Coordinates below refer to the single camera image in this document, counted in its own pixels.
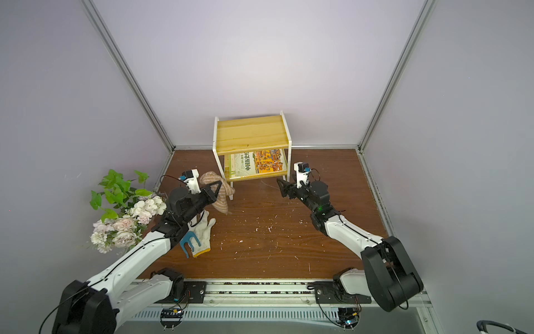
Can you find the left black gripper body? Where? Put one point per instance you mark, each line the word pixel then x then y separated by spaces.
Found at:
pixel 197 202

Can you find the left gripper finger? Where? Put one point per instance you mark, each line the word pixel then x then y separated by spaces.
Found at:
pixel 211 188
pixel 210 199

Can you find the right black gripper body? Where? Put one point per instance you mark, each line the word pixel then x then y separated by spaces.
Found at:
pixel 296 191

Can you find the brown striped cloth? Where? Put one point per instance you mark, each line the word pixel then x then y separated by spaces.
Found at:
pixel 224 192

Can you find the colourful China history picture book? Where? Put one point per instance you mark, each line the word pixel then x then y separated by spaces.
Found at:
pixel 256 163

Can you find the white wooden two-tier bookshelf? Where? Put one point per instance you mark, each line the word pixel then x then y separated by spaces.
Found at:
pixel 246 136

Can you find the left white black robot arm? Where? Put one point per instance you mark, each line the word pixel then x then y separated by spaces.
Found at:
pixel 106 301

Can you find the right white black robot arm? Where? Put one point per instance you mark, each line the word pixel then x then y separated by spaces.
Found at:
pixel 390 274

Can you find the white work glove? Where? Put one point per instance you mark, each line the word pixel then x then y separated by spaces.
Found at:
pixel 202 228

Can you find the artificial flower bouquet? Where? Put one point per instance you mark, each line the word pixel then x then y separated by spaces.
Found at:
pixel 127 209

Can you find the left small circuit board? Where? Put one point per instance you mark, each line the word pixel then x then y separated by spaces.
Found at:
pixel 171 318

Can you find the small circuit board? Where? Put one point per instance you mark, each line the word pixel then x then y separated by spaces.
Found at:
pixel 348 318
pixel 171 318

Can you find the right small circuit board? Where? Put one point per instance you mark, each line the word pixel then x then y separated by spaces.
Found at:
pixel 348 318

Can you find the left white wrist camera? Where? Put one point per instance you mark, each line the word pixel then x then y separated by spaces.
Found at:
pixel 190 178

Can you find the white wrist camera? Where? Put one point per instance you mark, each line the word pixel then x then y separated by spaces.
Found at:
pixel 303 171
pixel 190 178

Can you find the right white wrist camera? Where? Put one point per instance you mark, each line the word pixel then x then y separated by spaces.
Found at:
pixel 303 171

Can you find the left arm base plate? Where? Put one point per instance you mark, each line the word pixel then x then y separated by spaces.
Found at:
pixel 192 292

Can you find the aluminium front rail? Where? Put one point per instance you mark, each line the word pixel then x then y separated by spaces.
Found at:
pixel 227 292

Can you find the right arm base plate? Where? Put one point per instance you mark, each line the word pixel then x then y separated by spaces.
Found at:
pixel 329 292

